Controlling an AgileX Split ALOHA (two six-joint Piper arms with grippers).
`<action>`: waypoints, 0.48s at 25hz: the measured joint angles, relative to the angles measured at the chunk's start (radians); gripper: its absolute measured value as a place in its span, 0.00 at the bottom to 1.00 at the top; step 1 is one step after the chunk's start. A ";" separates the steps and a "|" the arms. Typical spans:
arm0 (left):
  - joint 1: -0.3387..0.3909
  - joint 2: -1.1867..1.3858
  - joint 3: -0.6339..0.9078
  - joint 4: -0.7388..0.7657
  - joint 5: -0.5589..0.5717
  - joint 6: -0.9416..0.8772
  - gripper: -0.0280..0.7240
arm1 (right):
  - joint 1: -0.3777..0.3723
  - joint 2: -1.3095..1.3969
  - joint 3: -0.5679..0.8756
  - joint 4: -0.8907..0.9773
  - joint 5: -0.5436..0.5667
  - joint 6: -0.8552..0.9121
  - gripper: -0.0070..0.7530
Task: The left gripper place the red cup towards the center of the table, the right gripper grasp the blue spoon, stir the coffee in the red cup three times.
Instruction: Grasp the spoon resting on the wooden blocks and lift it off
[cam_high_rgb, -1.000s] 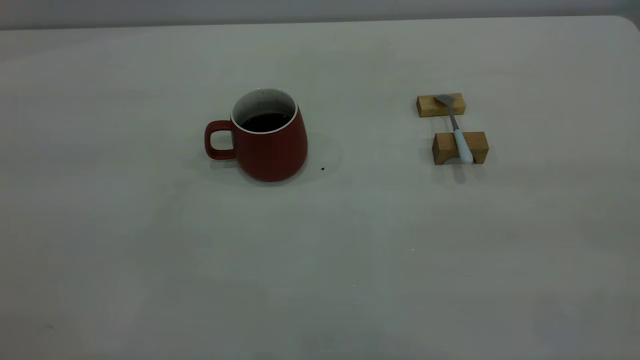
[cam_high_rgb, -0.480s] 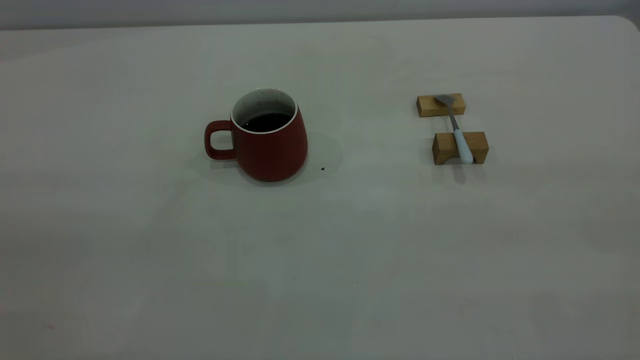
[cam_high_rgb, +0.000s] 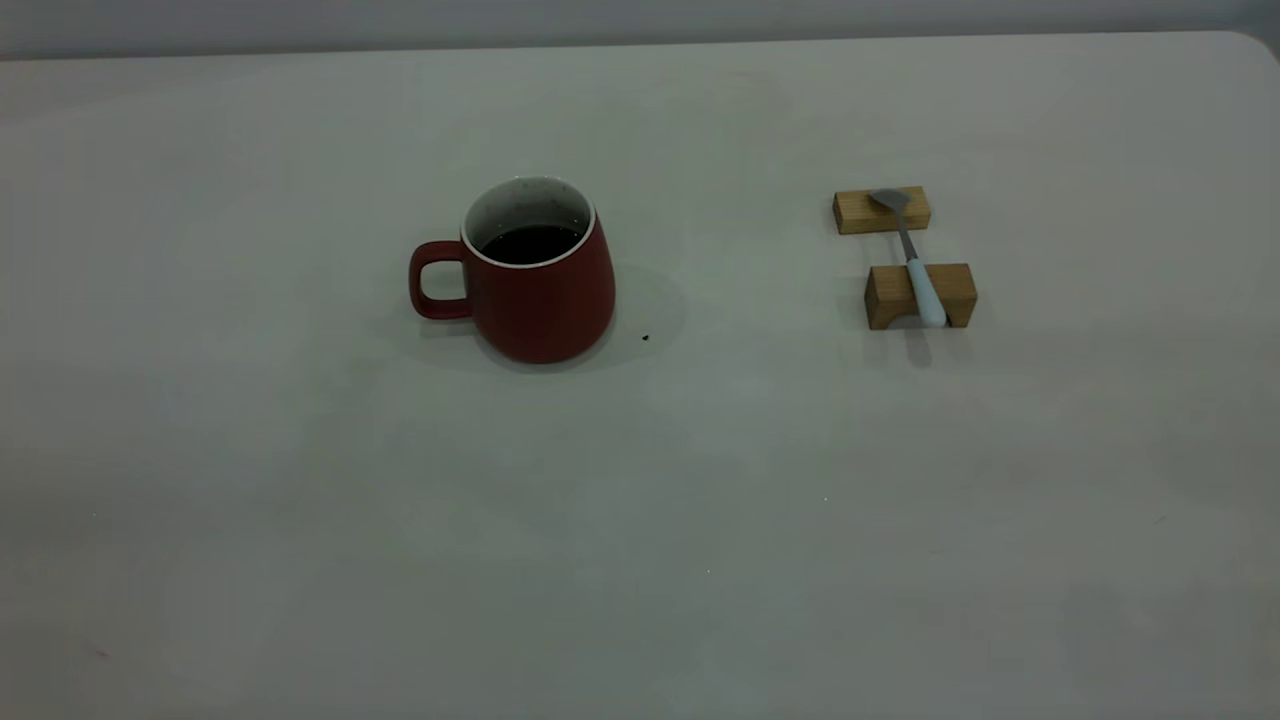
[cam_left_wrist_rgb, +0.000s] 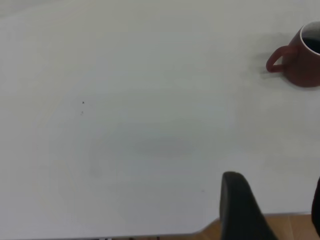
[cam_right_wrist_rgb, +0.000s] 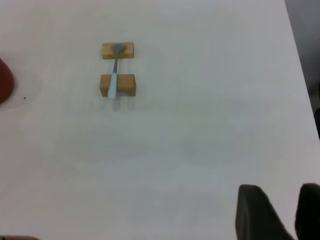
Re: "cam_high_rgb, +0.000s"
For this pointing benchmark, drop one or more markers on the arched wooden block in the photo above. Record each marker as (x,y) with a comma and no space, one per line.
(957,290)

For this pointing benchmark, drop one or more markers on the red ceramic mug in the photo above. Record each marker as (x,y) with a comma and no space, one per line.
(540,300)

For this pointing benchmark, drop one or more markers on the flat rectangular wooden block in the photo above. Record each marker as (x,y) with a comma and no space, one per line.
(850,212)

